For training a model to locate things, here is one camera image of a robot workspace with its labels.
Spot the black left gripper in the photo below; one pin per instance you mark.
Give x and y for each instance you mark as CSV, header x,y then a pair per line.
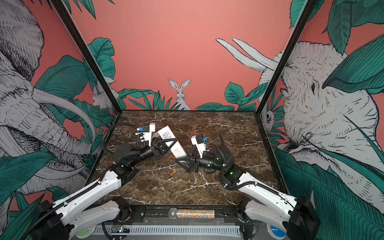
x,y
158,150

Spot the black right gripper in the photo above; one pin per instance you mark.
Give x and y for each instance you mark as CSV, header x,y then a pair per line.
x,y
191,162

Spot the white remote control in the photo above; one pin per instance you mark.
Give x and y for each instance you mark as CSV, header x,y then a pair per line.
x,y
175,146

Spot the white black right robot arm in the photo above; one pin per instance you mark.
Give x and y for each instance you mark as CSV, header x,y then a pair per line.
x,y
297,217

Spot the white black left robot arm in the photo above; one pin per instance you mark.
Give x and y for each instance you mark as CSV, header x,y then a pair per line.
x,y
71,215

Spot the glitter tube with ball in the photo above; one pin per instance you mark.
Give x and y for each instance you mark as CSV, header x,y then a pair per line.
x,y
175,213

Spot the small green circuit board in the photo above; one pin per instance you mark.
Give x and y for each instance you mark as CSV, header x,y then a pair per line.
x,y
120,230

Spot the blue push button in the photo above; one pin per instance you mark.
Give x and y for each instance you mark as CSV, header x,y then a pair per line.
x,y
275,232

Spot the green push button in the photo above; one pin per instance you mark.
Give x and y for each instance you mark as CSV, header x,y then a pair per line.
x,y
86,233

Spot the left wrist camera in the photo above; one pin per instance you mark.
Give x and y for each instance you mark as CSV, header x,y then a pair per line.
x,y
145,133

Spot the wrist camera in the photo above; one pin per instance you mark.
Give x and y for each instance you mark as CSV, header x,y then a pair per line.
x,y
200,143
145,133

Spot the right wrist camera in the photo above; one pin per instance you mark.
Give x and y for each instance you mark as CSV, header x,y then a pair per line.
x,y
200,143

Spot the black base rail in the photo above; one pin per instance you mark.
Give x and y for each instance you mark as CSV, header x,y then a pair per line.
x,y
230,213

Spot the white slotted cable duct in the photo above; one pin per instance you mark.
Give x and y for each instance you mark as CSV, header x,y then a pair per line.
x,y
158,230

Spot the black left frame post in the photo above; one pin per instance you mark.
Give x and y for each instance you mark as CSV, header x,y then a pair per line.
x,y
66,18

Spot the black frame post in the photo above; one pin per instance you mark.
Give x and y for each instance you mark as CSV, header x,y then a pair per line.
x,y
66,18
298,29

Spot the black right frame post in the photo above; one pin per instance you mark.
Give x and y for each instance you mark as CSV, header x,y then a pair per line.
x,y
298,29

